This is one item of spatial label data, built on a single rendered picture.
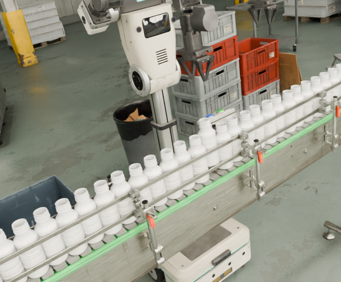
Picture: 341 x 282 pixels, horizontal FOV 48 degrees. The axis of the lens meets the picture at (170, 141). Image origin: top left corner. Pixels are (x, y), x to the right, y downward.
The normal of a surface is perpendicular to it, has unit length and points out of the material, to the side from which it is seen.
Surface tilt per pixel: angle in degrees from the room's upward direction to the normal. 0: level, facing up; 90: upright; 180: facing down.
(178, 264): 0
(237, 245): 90
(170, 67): 90
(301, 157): 90
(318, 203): 0
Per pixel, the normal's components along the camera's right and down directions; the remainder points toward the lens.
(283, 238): -0.15, -0.88
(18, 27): 0.59, 0.27
